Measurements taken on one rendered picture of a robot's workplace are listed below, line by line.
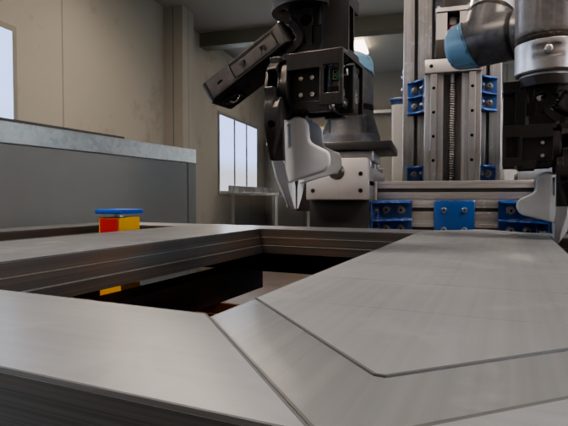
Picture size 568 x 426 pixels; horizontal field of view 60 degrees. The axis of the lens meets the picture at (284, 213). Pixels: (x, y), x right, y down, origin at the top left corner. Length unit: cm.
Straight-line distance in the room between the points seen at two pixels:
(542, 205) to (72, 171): 89
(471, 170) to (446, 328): 108
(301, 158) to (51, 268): 26
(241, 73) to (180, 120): 563
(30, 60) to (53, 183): 354
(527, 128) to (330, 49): 31
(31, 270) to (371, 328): 36
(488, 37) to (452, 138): 50
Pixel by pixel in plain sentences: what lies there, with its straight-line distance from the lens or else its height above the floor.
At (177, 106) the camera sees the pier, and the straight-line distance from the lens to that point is 620.
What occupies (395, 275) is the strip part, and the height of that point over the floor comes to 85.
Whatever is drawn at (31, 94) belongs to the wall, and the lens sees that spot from 457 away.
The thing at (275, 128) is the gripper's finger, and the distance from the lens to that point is 48.
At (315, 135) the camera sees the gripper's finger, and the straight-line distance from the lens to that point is 53.
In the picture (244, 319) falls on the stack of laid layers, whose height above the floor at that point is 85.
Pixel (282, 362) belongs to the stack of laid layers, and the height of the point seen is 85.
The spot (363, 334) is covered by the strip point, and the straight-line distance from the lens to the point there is 21.
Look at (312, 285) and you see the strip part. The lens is 31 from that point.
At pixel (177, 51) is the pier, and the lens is 635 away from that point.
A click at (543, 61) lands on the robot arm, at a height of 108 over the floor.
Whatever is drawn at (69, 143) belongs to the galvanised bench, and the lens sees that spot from 115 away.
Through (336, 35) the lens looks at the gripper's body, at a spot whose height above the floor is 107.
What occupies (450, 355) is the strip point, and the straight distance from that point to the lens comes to 19.
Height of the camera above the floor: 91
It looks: 2 degrees down
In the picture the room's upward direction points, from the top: straight up
